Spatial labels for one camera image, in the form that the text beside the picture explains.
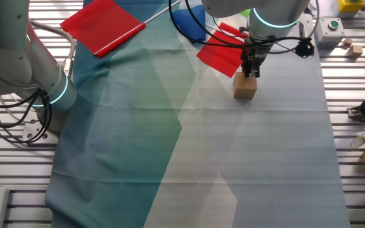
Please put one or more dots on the yellow block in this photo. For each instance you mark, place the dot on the yellow block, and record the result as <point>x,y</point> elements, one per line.
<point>350,4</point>

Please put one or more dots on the small wooden block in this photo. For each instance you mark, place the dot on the small wooden block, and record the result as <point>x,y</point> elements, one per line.
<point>244,88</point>

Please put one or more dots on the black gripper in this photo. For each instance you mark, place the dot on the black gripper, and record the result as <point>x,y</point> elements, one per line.
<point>253,55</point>

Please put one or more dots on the blue flag white stick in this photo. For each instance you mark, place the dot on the blue flag white stick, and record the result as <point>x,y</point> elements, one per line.
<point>185,22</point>

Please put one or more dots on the tiny spare wooden cube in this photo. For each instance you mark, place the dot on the tiny spare wooden cube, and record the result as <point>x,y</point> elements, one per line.
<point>347,42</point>

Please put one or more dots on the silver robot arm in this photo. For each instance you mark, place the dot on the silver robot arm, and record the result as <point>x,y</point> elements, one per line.
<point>11,47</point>

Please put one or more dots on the large red flag white stick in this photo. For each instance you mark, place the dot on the large red flag white stick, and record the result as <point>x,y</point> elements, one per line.
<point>103,25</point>

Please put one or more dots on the small red flag gold tip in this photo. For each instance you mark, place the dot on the small red flag gold tip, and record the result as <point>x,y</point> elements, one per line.
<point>220,57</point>

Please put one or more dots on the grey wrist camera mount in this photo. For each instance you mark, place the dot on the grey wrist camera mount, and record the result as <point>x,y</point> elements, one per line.
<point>304,49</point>

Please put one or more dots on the blue green gradient cloth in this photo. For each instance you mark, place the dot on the blue green gradient cloth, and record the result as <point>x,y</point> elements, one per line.
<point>201,142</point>

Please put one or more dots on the grey box green button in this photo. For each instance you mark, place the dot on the grey box green button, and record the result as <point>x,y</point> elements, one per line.
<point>326,35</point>

